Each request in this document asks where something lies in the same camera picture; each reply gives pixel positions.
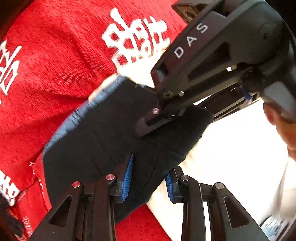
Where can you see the red sofa cover with characters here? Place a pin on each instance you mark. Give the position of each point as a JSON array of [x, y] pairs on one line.
[[54, 54]]

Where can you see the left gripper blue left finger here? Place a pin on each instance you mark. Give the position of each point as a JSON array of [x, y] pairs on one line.
[[124, 179]]

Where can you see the person's right hand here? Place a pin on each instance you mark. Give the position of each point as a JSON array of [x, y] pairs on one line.
[[286, 130]]

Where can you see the black shorts with patterned waistband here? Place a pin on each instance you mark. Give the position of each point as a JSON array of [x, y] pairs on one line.
[[100, 134]]

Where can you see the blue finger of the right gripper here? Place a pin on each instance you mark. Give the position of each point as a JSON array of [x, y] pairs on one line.
[[246, 94]]

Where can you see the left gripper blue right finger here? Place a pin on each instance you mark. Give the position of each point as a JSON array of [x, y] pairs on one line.
[[175, 192]]

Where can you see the dark crumpled garment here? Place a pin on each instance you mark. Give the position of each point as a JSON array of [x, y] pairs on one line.
[[11, 227]]

